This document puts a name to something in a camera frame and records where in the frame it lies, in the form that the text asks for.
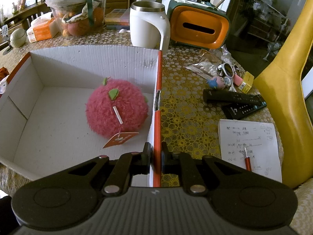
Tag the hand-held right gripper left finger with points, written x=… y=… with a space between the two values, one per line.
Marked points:
x=146 y=160

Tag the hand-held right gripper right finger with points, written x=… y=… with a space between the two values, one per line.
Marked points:
x=166 y=160

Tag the red round plush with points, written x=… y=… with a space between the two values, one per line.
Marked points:
x=115 y=117

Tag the red and white cardboard box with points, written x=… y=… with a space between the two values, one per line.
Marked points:
x=61 y=127

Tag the red pen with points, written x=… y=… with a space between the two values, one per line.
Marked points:
x=247 y=161

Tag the black remote control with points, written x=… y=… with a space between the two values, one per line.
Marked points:
x=240 y=111

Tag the black remote with blue edge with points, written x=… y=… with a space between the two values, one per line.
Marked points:
x=232 y=97

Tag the small blue and pink figurine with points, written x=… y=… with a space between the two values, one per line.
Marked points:
x=217 y=81

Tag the white handwritten note sheet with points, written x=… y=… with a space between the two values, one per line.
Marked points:
x=261 y=151

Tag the clear plastic wrapper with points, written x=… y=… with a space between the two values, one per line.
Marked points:
x=201 y=71

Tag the white sunglasses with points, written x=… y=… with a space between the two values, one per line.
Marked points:
x=227 y=69

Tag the small yellow box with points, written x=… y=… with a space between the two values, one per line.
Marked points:
x=247 y=82

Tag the yellow chair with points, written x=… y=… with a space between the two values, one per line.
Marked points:
x=281 y=102

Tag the small white spoon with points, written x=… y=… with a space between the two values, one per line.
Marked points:
x=123 y=30

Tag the white mug with steel rim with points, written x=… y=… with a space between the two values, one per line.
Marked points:
x=144 y=27

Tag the teal and orange tissue holder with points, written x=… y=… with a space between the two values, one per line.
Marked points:
x=221 y=29

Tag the stack of books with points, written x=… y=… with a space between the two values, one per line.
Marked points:
x=117 y=17

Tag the plastic bag of fruit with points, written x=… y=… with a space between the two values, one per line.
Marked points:
x=78 y=17

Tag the orange and white tissue pack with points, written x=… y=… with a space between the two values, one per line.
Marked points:
x=41 y=30

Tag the round grey desktop bin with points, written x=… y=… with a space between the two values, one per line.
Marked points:
x=17 y=38

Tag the grey phone stand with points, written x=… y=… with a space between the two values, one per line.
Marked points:
x=5 y=33

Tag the wooden sideboard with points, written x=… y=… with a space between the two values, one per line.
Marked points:
x=27 y=11

